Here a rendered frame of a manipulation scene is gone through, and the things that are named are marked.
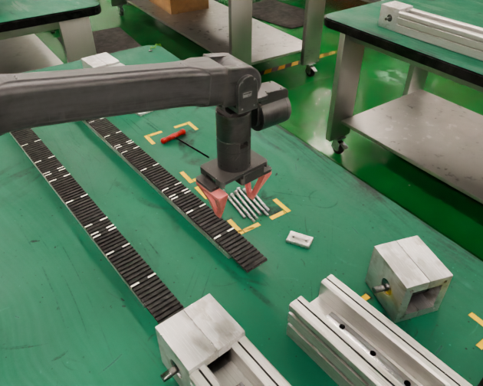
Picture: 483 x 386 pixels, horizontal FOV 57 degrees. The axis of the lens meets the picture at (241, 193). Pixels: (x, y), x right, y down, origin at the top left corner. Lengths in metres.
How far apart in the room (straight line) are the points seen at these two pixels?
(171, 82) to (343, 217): 0.56
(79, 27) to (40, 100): 2.12
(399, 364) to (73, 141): 1.00
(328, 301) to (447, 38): 1.46
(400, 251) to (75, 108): 0.57
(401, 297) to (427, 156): 1.63
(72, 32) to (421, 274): 2.24
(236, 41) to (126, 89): 2.52
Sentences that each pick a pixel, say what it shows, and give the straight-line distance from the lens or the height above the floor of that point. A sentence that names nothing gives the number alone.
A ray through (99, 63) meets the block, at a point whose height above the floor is 0.87.
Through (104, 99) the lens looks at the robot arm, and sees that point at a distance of 0.57.
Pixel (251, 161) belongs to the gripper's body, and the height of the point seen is 1.00.
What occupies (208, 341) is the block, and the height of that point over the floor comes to 0.87.
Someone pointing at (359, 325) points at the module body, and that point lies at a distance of 0.75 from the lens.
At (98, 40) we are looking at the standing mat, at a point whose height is 0.01.
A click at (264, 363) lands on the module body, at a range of 0.66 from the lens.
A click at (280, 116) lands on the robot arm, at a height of 1.08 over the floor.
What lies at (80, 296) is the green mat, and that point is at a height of 0.78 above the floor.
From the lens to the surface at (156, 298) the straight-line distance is 0.80.
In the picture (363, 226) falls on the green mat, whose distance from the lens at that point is 1.00.
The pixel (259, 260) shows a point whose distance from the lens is 0.85.
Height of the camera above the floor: 1.44
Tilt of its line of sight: 39 degrees down
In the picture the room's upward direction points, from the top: straight up
